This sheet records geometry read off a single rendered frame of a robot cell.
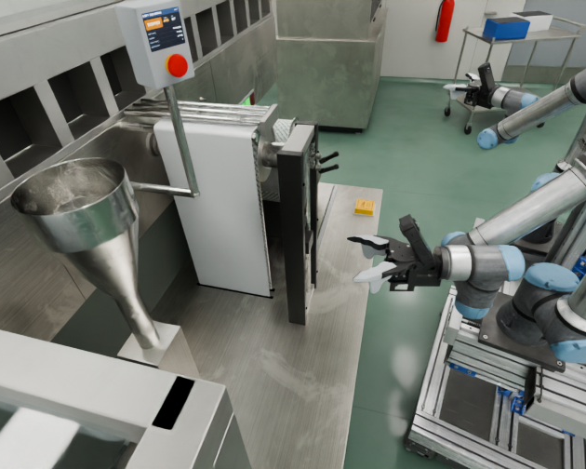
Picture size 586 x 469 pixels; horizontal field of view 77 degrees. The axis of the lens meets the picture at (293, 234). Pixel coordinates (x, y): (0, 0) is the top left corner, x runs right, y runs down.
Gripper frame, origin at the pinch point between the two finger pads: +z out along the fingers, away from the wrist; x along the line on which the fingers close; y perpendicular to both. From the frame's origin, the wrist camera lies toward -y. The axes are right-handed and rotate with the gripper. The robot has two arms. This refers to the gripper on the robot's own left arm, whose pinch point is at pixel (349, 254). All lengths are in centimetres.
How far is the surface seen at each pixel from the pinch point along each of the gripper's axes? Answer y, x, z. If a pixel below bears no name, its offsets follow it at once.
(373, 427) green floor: 120, 32, -19
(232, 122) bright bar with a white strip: -23.6, 17.3, 25.5
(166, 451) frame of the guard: -29, -56, 14
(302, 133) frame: -22.2, 12.9, 9.8
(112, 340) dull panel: 26, -1, 60
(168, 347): 9.3, -17.6, 35.3
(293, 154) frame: -21.0, 3.5, 11.3
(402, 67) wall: 39, 493, -114
